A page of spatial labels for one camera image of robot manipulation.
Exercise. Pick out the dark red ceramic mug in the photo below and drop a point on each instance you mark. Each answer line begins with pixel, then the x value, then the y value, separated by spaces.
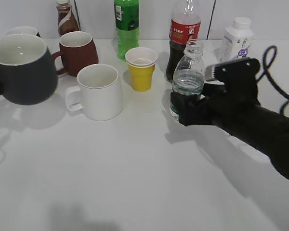
pixel 76 50

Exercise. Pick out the green soda bottle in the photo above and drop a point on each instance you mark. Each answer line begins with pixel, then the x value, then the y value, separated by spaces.
pixel 126 14

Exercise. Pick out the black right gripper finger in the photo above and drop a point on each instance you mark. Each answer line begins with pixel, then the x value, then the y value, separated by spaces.
pixel 186 107

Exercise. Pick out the dark grey ceramic mug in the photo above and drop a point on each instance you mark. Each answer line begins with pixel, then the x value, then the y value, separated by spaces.
pixel 27 71

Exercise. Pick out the white yogurt drink carton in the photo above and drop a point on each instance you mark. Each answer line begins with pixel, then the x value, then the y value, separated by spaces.
pixel 237 40

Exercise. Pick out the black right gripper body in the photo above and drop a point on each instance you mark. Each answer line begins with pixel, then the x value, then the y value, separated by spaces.
pixel 238 89

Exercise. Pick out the cola bottle red label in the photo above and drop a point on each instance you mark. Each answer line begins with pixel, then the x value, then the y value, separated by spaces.
pixel 185 25

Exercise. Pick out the black ceramic mug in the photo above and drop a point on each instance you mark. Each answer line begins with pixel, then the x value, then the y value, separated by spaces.
pixel 23 30

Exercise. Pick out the clear water bottle green label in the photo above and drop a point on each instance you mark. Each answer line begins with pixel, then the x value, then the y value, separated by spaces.
pixel 188 77

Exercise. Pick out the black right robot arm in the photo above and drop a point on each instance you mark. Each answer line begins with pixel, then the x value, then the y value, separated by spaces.
pixel 264 130

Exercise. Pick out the white ceramic mug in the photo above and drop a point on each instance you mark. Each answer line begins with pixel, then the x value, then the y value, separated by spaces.
pixel 98 93

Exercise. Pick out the yellow paper cup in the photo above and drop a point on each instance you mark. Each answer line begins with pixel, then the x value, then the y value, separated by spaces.
pixel 141 63

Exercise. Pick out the brown coffee drink bottle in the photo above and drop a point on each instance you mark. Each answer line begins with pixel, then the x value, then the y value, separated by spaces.
pixel 66 19

